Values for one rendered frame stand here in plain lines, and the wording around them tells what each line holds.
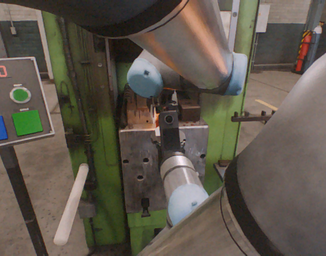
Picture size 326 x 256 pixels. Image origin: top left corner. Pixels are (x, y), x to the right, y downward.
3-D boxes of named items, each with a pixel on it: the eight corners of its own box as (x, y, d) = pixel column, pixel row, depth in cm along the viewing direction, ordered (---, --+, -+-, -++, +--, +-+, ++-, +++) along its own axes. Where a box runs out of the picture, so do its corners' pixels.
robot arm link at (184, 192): (170, 243, 38) (171, 205, 34) (161, 198, 48) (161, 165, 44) (214, 237, 39) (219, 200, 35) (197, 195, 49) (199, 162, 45)
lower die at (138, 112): (173, 122, 96) (174, 103, 92) (127, 124, 93) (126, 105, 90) (161, 95, 134) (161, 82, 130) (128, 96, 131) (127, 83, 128)
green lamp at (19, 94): (27, 102, 71) (24, 89, 70) (12, 103, 71) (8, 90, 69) (31, 99, 74) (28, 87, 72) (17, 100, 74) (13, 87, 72)
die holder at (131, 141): (201, 206, 110) (209, 125, 92) (126, 213, 106) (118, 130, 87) (179, 150, 161) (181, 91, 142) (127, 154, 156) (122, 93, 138)
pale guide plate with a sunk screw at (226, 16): (226, 54, 98) (231, 11, 91) (207, 54, 97) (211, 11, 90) (225, 53, 100) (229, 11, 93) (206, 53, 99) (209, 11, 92)
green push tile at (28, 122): (43, 130, 72) (37, 109, 73) (17, 136, 69) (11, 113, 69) (43, 131, 74) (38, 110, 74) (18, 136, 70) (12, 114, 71)
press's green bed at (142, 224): (195, 265, 130) (201, 205, 111) (132, 273, 126) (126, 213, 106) (177, 199, 180) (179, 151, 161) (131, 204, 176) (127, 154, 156)
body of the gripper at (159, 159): (154, 159, 63) (159, 187, 52) (154, 132, 59) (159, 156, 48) (180, 157, 64) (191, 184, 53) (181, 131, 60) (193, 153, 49)
